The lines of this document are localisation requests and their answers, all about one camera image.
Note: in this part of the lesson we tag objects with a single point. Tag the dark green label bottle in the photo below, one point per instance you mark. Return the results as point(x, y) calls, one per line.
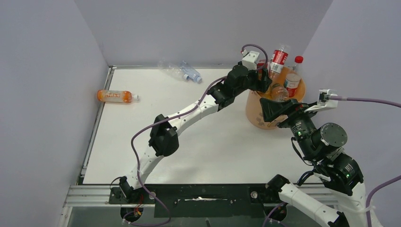
point(279, 93)

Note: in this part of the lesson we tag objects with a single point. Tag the red gold drink bottle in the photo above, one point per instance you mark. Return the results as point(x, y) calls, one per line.
point(263, 65)

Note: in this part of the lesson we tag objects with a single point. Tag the red cap clear bottle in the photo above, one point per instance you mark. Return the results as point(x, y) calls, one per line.
point(278, 60)

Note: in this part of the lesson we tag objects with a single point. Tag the orange drink bottle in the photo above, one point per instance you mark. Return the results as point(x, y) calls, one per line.
point(114, 96)

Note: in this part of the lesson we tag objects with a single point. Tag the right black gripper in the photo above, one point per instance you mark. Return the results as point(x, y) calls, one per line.
point(270, 108)

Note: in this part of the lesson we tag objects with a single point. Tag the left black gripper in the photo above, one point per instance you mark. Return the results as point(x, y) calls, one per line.
point(255, 86)

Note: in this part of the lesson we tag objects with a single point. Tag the blue pattern clear bottle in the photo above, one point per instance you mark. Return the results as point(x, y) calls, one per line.
point(192, 73)

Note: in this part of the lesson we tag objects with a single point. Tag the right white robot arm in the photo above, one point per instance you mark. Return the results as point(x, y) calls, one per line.
point(323, 148)

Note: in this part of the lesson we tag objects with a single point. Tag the crushed clear bottle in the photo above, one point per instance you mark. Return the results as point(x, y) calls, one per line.
point(172, 70)

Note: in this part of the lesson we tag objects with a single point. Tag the red white label bottle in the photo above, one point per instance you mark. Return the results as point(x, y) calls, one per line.
point(293, 77)

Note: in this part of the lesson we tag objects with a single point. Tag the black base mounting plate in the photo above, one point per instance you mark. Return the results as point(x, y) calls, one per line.
point(201, 200)

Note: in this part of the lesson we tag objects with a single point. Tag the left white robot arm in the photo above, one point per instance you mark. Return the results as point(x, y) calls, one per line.
point(165, 130)

